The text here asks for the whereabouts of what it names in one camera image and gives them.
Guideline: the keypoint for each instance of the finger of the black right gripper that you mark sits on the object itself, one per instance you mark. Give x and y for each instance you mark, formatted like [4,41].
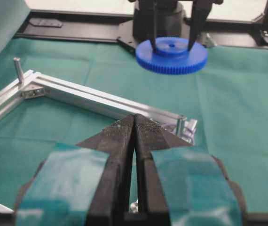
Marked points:
[199,14]
[150,17]

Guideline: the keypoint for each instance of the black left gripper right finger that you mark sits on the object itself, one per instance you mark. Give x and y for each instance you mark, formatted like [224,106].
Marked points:
[183,185]

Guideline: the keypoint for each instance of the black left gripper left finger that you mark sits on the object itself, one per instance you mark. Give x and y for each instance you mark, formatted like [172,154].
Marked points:
[83,185]

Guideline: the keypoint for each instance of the blue plastic gear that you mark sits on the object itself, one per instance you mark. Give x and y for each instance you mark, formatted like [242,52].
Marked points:
[171,56]

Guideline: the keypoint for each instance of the black right robot arm base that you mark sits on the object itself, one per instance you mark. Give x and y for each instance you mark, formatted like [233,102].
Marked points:
[170,14]

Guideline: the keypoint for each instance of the silver metal shaft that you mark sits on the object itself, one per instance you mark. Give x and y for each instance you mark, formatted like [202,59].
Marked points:
[19,71]

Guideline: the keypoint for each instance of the silver aluminium profile frame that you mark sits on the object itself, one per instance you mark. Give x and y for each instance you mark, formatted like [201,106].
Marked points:
[40,85]

